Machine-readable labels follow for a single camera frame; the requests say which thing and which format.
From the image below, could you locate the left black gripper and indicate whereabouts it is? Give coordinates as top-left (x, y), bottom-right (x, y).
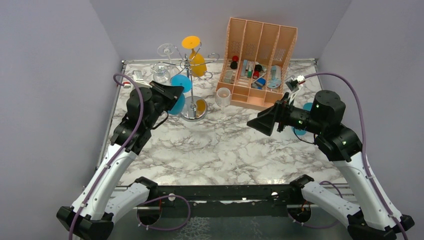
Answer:
top-left (145, 80), bottom-right (185, 129)

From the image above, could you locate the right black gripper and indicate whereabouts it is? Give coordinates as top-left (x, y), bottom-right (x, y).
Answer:
top-left (247, 92), bottom-right (326, 136)

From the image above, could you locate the blue plastic goblet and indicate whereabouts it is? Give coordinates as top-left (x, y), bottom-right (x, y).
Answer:
top-left (292, 102), bottom-right (313, 137)
top-left (168, 74), bottom-right (192, 115)

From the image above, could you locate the orange plastic goblet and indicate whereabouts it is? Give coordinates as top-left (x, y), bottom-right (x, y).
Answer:
top-left (181, 35), bottom-right (207, 77)

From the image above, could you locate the tall clear wine glass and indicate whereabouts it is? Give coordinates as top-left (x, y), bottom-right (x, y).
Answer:
top-left (157, 43), bottom-right (180, 77)

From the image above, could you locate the short clear wine glass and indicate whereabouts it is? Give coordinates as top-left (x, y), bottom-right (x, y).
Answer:
top-left (215, 87), bottom-right (231, 114)

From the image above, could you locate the ribbed clear glass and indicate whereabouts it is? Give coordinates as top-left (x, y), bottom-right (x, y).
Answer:
top-left (151, 62), bottom-right (171, 85)

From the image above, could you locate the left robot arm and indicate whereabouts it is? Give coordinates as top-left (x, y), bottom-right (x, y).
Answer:
top-left (56, 81), bottom-right (184, 240)

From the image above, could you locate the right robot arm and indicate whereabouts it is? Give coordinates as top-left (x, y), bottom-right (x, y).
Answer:
top-left (247, 90), bottom-right (415, 240)

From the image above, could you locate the chrome wine glass rack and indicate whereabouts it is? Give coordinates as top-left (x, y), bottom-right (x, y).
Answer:
top-left (159, 45), bottom-right (220, 122)

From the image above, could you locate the peach desk organizer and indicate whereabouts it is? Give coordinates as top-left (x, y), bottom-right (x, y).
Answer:
top-left (216, 17), bottom-right (298, 110)

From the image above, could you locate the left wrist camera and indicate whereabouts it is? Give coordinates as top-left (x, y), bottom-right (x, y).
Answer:
top-left (123, 70), bottom-right (152, 89)

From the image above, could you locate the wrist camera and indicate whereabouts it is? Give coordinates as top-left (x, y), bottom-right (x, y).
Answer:
top-left (123, 70), bottom-right (152, 89)
top-left (284, 75), bottom-right (306, 104)

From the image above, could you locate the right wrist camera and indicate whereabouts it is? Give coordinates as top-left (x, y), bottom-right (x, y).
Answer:
top-left (284, 75), bottom-right (306, 104)

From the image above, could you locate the black base frame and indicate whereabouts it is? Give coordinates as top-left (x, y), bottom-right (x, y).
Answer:
top-left (136, 184), bottom-right (306, 220)

